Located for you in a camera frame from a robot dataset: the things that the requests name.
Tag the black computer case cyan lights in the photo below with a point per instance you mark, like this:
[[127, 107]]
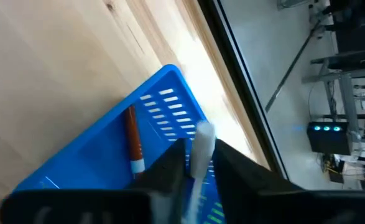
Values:
[[328, 140]]

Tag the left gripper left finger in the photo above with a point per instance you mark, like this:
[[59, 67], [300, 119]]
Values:
[[76, 208]]

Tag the black aluminium table frame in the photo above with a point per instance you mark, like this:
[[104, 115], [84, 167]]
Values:
[[238, 77]]

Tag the grey metal desk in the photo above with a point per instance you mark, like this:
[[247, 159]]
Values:
[[344, 93]]

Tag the blue plastic basket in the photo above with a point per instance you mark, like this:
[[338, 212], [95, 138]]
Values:
[[92, 155]]

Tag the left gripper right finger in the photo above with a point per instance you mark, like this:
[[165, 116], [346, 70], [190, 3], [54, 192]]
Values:
[[294, 208]]

